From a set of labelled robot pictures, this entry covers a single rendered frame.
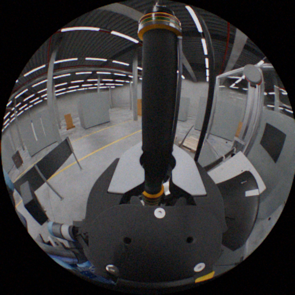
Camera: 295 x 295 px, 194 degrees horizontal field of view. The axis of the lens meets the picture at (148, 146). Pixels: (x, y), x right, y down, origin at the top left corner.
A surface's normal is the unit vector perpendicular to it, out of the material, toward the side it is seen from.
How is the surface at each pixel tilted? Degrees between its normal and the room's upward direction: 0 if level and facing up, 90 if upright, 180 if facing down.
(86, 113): 90
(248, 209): 38
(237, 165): 50
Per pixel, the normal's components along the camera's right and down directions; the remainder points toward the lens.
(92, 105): 0.81, 0.32
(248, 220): -0.36, -0.93
